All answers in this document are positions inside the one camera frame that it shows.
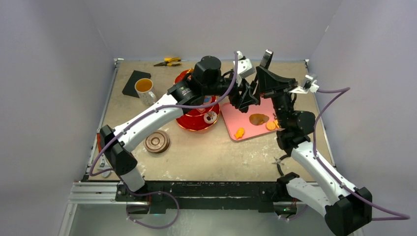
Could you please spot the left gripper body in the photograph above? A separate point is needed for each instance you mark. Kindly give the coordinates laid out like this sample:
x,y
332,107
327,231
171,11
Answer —
x,y
236,98

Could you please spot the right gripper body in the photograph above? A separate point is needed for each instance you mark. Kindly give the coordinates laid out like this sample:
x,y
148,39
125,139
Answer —
x,y
280,87

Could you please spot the pink serving tray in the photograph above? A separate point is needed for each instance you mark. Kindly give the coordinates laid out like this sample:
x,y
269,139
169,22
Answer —
x,y
234,120

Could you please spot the blue frosted donut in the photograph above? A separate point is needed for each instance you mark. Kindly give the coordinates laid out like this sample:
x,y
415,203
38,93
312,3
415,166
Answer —
x,y
207,100

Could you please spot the pink cake slice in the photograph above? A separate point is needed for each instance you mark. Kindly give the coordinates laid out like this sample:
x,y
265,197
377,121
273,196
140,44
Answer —
x,y
201,110

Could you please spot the red three-tier cake stand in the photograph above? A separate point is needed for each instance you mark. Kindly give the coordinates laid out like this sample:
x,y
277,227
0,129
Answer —
x,y
194,121

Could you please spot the metal tongs black tips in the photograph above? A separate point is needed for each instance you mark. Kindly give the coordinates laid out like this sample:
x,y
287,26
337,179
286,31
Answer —
x,y
265,62

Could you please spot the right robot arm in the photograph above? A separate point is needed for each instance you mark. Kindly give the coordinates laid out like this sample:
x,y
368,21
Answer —
x,y
344,207

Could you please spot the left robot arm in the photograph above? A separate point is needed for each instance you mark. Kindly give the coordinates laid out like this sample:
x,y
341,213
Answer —
x,y
206,79

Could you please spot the white mug with tea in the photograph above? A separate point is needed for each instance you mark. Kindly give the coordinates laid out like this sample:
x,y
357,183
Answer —
x,y
144,89

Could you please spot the brown croissant pastry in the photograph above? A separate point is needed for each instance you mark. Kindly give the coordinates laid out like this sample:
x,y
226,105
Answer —
x,y
258,119

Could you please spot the orange fish cookie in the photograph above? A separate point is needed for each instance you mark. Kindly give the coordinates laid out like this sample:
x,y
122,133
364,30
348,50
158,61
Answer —
x,y
239,133

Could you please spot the round cracker cookie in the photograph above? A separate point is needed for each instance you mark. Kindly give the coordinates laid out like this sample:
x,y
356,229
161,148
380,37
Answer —
x,y
270,125

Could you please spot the square cracker cookie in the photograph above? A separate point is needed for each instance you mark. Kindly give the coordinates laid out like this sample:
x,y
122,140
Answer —
x,y
277,124

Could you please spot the yellow black pliers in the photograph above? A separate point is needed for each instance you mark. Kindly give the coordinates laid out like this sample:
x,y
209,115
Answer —
x,y
172,62

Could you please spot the black square mat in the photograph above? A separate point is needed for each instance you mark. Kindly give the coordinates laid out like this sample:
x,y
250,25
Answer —
x,y
129,88

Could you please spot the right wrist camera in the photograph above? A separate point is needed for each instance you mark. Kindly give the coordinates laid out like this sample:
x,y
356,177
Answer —
x,y
309,84

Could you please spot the black handled pliers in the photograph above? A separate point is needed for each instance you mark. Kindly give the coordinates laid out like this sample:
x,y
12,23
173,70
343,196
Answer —
x,y
278,161

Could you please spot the black base frame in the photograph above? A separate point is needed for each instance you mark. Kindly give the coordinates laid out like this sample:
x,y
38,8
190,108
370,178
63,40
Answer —
x,y
264,197

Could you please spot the red handled tool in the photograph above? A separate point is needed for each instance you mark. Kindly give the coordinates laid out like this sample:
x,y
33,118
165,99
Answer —
x,y
98,145

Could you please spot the aluminium rail frame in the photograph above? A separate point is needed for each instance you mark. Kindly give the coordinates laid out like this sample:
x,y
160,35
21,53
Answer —
x,y
208,155

